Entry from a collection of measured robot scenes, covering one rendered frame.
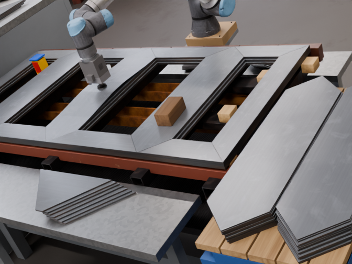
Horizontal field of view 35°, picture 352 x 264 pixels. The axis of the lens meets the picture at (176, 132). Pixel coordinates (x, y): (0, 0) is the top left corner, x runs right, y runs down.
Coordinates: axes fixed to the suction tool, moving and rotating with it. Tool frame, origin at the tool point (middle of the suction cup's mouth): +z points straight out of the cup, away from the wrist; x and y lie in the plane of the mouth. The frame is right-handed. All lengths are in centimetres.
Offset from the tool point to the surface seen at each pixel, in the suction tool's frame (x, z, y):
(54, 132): -30.9, 0.4, -1.1
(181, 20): 249, 86, -145
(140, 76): 14.2, 1.9, 9.5
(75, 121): -23.4, 0.2, 4.2
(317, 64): 32, 6, 82
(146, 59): 25.8, 0.5, 5.4
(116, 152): -37, 2, 35
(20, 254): -38, 81, -68
